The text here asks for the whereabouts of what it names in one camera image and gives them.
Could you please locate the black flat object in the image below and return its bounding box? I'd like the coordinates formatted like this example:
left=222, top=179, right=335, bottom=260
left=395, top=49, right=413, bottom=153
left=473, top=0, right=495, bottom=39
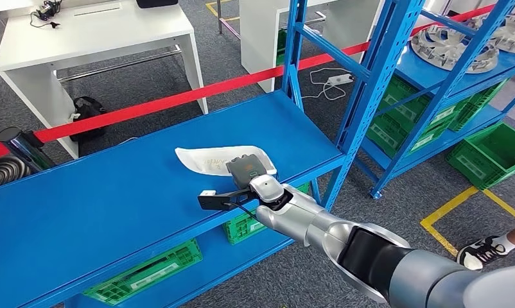
left=135, top=0, right=180, bottom=10

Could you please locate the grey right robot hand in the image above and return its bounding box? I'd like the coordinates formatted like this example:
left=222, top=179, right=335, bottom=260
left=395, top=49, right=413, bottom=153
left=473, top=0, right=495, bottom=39
left=225, top=153, right=270, bottom=191

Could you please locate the black stanchion post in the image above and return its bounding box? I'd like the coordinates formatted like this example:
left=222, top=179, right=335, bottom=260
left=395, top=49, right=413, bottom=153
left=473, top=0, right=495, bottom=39
left=0, top=126, right=57, bottom=173

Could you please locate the black device with cable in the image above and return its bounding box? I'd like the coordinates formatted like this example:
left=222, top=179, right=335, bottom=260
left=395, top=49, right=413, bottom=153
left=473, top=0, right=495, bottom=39
left=29, top=0, right=64, bottom=30

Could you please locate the green plastic crate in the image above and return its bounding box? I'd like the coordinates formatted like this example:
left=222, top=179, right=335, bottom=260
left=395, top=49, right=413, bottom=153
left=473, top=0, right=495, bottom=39
left=222, top=182, right=311, bottom=246
left=470, top=80, right=509, bottom=108
left=446, top=122, right=515, bottom=191
left=446, top=101, right=496, bottom=133
left=82, top=239, right=204, bottom=307
left=276, top=27, right=289, bottom=67
left=378, top=76, right=456, bottom=128
left=365, top=112, right=437, bottom=158

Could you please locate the silver wheel hubcap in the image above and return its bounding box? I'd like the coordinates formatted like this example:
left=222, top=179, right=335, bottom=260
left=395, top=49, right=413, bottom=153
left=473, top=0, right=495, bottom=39
left=410, top=24, right=500, bottom=75
left=467, top=13, right=515, bottom=56

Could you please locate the blue steel shelf rack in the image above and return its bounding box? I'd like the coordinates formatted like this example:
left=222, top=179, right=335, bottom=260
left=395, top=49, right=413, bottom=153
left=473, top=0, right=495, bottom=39
left=359, top=0, right=515, bottom=201
left=0, top=0, right=427, bottom=308

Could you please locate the white curved part orange writing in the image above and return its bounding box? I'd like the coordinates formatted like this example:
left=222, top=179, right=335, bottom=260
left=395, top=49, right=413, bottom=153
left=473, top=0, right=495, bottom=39
left=174, top=145, right=278, bottom=178

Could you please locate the white power cord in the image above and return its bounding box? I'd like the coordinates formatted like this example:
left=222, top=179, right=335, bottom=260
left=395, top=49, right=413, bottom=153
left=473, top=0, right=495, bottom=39
left=301, top=67, right=349, bottom=102

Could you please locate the white power strip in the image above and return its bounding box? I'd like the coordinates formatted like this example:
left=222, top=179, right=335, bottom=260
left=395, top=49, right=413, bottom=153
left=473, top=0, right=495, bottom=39
left=327, top=73, right=355, bottom=86

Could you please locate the white cabinet desk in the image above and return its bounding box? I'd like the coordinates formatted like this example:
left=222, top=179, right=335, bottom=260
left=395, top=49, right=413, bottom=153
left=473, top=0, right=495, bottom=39
left=240, top=0, right=384, bottom=94

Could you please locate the black camera cable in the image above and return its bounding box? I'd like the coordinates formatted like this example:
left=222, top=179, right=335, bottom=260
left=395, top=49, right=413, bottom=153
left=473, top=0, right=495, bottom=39
left=224, top=201, right=263, bottom=223

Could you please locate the black bag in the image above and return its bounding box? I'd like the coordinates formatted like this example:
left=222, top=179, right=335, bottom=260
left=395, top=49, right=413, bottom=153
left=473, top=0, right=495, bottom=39
left=69, top=96, right=108, bottom=143

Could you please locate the red barrier tape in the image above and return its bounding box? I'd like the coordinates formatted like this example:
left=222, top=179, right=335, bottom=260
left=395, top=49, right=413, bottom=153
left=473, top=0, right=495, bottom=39
left=0, top=3, right=503, bottom=164

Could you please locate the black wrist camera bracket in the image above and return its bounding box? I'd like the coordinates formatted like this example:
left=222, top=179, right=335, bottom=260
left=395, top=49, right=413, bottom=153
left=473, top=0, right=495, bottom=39
left=196, top=188, right=258, bottom=212

